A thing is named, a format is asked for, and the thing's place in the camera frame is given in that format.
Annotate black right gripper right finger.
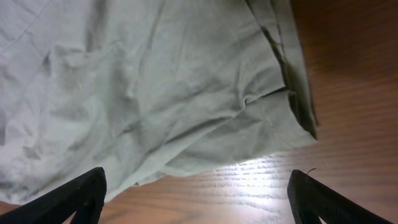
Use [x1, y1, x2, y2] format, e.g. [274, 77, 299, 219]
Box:
[287, 170, 391, 224]

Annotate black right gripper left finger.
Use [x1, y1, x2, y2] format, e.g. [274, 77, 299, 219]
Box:
[1, 167, 107, 224]

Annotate khaki shorts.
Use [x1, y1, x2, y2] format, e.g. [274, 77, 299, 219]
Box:
[1, 0, 316, 205]

